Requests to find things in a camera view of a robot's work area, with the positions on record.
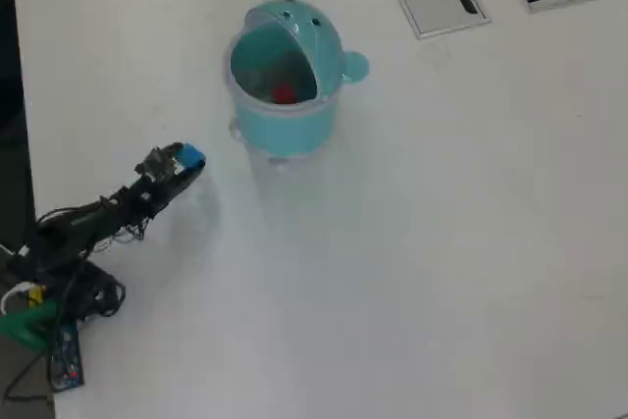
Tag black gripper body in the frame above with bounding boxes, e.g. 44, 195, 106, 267
130, 177, 179, 217

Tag blue lego block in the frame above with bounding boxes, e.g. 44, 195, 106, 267
177, 142, 208, 171

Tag red lego block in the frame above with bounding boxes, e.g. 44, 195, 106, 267
272, 83, 296, 106

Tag teal whale-shaped bin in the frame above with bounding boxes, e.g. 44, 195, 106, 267
223, 0, 370, 171

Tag blue circuit board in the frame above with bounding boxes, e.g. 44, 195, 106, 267
48, 322, 86, 392

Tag green table clamp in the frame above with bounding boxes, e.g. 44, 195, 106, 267
0, 300, 61, 354

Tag thin black arm wires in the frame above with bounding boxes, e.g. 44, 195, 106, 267
35, 195, 149, 254

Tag black power cable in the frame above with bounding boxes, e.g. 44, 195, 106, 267
1, 349, 56, 403

